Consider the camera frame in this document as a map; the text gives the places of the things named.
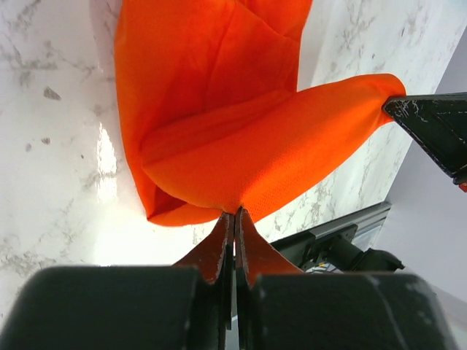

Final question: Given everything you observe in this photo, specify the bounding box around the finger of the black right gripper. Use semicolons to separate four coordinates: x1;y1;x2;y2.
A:
382;93;466;184

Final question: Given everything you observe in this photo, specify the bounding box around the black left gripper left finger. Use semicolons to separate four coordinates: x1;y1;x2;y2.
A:
1;214;234;349

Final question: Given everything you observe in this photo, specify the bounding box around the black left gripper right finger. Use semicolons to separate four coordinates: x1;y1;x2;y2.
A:
234;209;456;349

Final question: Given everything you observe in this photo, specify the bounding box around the orange t shirt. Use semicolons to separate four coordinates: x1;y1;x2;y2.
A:
115;1;406;226

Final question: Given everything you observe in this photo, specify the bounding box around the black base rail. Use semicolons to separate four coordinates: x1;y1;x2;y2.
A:
271;202;404;273

